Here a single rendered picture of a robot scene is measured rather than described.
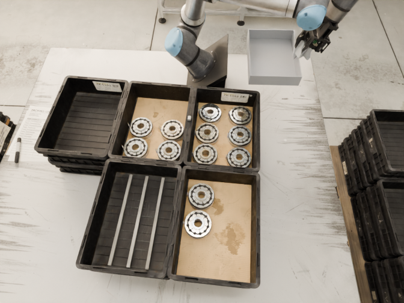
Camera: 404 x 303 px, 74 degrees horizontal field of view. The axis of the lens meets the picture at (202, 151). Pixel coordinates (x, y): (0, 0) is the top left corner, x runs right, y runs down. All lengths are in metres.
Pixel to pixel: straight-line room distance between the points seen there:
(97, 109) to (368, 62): 2.55
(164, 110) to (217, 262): 0.71
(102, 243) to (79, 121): 0.58
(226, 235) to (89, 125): 0.78
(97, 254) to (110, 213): 0.15
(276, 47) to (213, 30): 1.79
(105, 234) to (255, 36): 1.04
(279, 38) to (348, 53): 1.86
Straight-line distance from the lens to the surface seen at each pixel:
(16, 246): 1.41
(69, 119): 1.40
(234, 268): 1.05
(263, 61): 1.22
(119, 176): 1.17
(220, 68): 1.35
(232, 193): 1.11
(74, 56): 1.87
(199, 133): 1.19
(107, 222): 1.13
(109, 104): 1.39
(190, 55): 1.37
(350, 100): 2.73
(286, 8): 0.95
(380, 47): 3.38
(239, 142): 1.18
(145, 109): 1.32
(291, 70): 1.21
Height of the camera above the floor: 1.87
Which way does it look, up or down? 62 degrees down
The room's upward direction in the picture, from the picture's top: 1 degrees clockwise
